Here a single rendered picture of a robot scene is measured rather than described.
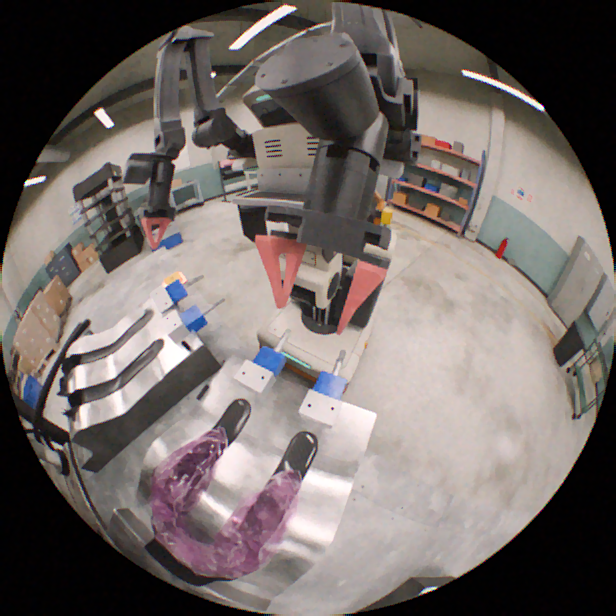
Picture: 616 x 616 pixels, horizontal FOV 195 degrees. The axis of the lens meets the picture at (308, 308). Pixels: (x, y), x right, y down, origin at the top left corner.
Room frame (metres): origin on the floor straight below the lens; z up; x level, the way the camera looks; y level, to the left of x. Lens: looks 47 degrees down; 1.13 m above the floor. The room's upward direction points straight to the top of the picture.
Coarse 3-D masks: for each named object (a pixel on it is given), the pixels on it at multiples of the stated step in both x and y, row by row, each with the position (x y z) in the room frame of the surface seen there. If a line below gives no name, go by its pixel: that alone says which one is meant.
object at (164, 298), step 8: (176, 280) 0.28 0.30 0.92; (192, 280) 0.30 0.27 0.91; (160, 288) 0.24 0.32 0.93; (168, 288) 0.25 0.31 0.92; (176, 288) 0.26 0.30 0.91; (184, 288) 0.27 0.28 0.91; (152, 296) 0.22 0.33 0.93; (160, 296) 0.23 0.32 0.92; (168, 296) 0.23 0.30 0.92; (176, 296) 0.25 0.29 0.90; (184, 296) 0.26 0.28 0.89; (160, 304) 0.21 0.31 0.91; (168, 304) 0.22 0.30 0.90; (160, 312) 0.20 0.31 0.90
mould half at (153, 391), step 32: (128, 320) 0.18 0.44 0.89; (160, 320) 0.19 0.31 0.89; (128, 352) 0.10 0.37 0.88; (160, 352) 0.11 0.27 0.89; (192, 352) 0.12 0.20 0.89; (128, 384) 0.04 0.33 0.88; (160, 384) 0.06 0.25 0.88; (192, 384) 0.09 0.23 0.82; (96, 416) -0.05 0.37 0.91; (128, 416) -0.02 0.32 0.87; (160, 416) 0.01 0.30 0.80; (96, 448) -0.13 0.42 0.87
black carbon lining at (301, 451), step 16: (240, 400) 0.06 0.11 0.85; (224, 416) 0.03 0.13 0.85; (240, 416) 0.04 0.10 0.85; (240, 432) 0.01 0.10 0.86; (304, 432) 0.02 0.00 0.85; (288, 448) -0.01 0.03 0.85; (304, 448) -0.01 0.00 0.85; (288, 464) -0.03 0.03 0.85; (304, 464) -0.03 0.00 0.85; (160, 544) -0.24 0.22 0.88; (160, 560) -0.26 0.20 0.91; (176, 560) -0.26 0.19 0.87; (176, 576) -0.27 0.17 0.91; (192, 576) -0.28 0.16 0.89; (208, 576) -0.27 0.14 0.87
